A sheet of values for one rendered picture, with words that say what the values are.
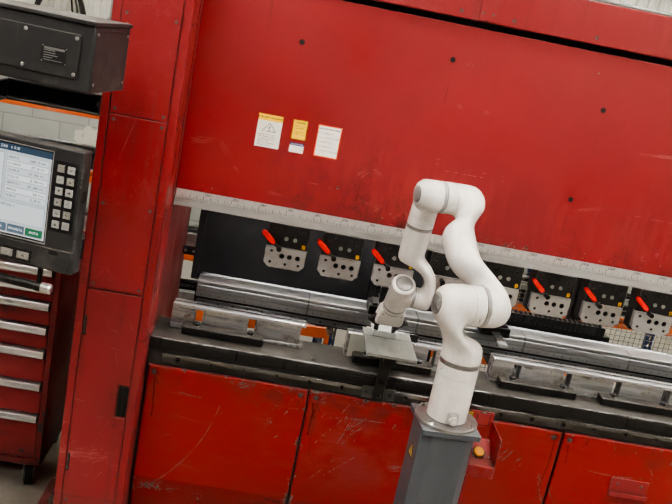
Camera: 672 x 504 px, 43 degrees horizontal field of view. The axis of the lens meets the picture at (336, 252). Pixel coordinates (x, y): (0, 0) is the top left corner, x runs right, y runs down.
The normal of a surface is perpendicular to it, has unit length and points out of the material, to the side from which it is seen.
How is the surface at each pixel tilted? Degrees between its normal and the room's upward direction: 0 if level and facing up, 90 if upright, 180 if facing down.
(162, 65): 90
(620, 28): 90
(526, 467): 90
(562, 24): 90
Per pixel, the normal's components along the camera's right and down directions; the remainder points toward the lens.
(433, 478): 0.11, 0.28
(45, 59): -0.17, 0.22
